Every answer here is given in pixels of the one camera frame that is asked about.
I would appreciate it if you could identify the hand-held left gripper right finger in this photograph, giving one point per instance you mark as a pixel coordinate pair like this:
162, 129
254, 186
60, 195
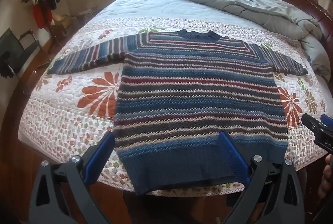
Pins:
234, 155

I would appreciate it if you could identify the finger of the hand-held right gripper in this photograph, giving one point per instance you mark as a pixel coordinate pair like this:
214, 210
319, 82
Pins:
327, 120
311, 122

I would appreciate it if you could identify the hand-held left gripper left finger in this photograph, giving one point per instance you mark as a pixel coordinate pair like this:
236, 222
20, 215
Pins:
100, 156

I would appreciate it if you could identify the striped knitted sweater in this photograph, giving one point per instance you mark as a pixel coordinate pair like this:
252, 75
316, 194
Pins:
200, 99

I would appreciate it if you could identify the person's right hand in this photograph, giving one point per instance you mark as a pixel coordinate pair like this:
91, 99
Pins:
326, 177

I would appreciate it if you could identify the floral quilted bedspread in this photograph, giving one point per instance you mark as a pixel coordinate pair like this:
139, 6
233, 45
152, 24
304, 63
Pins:
85, 120

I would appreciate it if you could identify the wooden headboard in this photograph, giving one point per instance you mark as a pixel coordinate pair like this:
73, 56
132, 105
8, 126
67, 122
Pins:
309, 8

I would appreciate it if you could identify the grey-blue duvet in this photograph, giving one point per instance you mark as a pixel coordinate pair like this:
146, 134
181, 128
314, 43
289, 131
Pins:
260, 5

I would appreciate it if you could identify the black chair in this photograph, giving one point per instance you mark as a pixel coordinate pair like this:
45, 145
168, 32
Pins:
15, 49

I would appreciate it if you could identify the tan bag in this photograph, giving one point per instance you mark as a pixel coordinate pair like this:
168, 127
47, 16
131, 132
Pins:
62, 22

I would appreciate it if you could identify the wooden coat rack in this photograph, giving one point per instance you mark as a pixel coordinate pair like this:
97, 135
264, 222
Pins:
39, 2

